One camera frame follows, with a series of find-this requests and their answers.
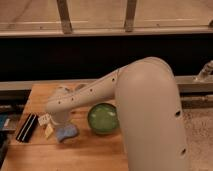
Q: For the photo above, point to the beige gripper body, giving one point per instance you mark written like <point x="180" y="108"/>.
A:
<point x="60" y="118"/>

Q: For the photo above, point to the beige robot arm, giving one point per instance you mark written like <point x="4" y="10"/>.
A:
<point x="149" y="111"/>

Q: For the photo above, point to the small white printed box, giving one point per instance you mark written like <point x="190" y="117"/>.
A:
<point x="44" y="119"/>

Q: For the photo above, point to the small yellow block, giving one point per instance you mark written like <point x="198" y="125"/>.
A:
<point x="48" y="131"/>

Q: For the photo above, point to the black striped block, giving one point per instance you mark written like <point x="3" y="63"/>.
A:
<point x="27" y="128"/>

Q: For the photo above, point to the green bowl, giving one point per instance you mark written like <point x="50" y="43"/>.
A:
<point x="102" y="118"/>

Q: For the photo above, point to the metal railing frame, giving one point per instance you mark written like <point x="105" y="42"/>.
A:
<point x="47" y="18"/>

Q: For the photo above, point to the grey metal bracket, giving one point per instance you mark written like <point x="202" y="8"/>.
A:
<point x="205" y="72"/>

